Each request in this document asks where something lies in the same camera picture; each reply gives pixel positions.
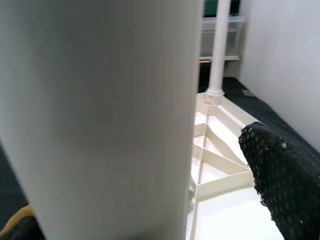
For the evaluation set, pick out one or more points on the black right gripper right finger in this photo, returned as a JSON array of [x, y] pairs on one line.
[[287, 180]]

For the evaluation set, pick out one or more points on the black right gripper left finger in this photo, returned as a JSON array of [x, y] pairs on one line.
[[20, 230]]

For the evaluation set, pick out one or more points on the white plastic table top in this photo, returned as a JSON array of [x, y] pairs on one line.
[[220, 155]]

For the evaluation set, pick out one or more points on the white plastic table leg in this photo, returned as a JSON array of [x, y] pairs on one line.
[[220, 50], [100, 112]]

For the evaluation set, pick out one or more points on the tan rubber band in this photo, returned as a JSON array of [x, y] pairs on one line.
[[17, 214]]

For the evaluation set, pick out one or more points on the clear plastic storage container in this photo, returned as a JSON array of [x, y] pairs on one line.
[[235, 37]]

